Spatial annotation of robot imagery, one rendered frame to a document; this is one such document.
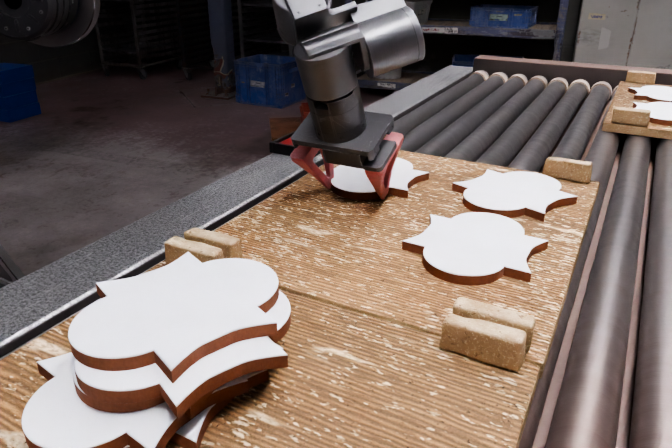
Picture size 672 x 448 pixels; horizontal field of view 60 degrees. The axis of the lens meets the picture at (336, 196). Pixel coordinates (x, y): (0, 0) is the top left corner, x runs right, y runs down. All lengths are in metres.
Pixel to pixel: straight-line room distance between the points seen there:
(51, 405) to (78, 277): 0.24
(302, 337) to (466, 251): 0.19
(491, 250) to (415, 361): 0.18
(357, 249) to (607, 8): 4.71
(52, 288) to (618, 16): 4.89
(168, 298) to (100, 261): 0.24
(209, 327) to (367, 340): 0.13
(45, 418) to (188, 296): 0.11
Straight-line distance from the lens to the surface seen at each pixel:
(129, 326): 0.40
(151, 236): 0.68
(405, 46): 0.60
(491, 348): 0.44
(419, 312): 0.49
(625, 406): 0.54
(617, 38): 5.22
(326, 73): 0.58
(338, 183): 0.71
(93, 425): 0.38
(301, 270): 0.54
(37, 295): 0.61
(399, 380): 0.42
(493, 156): 0.93
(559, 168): 0.81
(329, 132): 0.62
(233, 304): 0.40
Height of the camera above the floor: 1.21
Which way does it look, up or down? 23 degrees down
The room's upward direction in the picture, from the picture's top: straight up
